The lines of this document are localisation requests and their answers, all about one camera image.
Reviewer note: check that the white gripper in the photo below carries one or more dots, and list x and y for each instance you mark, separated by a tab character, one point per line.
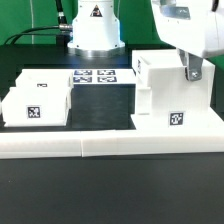
195	27

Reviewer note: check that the white drawer cabinet box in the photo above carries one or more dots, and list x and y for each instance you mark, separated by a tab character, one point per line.
164	98

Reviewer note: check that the white front drawer tray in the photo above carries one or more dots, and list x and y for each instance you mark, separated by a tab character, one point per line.
41	106

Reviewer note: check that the white drawer tray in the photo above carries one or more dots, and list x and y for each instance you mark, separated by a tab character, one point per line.
41	106
51	78

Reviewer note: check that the white rear drawer tray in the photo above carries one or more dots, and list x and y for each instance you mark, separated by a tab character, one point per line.
51	78

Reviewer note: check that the white L-shaped border fence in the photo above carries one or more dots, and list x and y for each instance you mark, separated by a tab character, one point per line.
114	142

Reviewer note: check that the white marker tag sheet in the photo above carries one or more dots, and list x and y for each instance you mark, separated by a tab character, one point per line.
103	76

